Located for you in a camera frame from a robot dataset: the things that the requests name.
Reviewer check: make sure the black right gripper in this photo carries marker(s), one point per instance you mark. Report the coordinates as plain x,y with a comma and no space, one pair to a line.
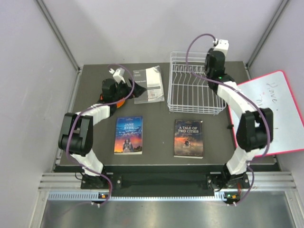
206,67

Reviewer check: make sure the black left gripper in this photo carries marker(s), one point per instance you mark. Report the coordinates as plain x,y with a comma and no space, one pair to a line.
138,90

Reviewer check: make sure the white wire dish rack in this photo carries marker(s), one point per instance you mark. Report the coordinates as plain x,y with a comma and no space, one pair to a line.
188,92

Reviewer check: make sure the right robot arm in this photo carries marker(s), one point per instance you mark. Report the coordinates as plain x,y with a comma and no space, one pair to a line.
255,128

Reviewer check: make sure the pink framed whiteboard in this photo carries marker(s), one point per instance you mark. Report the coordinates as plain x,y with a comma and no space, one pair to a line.
273,91

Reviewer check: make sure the Jane Eyre book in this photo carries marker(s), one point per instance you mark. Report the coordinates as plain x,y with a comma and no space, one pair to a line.
128,135

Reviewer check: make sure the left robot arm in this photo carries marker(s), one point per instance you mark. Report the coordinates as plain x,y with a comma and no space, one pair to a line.
77,130

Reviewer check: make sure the Canon setup guide booklet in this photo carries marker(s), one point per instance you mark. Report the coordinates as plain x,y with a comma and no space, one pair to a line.
151,80

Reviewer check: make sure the orange plate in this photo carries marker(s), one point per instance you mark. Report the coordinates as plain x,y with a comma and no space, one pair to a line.
111,100

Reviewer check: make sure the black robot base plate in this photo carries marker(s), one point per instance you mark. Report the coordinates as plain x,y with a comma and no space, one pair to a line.
203,181

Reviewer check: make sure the Tale of Two Cities book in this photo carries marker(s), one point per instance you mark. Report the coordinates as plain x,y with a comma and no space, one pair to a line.
188,139

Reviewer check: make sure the aluminium front rail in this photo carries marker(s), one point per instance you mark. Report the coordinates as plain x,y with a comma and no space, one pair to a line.
68,186

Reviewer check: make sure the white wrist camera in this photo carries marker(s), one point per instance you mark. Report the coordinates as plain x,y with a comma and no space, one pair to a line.
118,75
221,45

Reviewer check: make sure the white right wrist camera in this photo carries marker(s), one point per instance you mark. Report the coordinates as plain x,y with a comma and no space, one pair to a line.
221,45

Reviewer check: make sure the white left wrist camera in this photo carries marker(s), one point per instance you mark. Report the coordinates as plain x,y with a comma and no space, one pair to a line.
118,75

